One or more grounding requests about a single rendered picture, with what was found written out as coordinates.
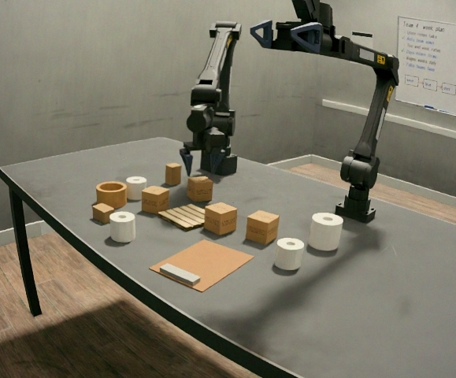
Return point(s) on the tan cardboard carton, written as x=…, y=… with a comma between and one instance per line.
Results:
x=220, y=218
x=262, y=227
x=200, y=188
x=155, y=199

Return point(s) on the small square wooden pallet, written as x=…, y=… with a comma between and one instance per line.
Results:
x=184, y=217

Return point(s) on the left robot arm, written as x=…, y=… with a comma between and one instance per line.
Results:
x=357, y=201

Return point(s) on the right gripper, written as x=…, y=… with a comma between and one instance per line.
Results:
x=188, y=163

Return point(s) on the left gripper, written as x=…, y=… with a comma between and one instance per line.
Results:
x=310, y=41

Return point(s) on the brown rectangular block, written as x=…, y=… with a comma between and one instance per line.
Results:
x=173, y=174

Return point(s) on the tan flat board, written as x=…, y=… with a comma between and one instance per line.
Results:
x=201, y=265

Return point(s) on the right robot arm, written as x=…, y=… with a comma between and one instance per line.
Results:
x=204, y=97

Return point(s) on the tan cardboard cube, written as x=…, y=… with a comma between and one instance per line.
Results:
x=102, y=212

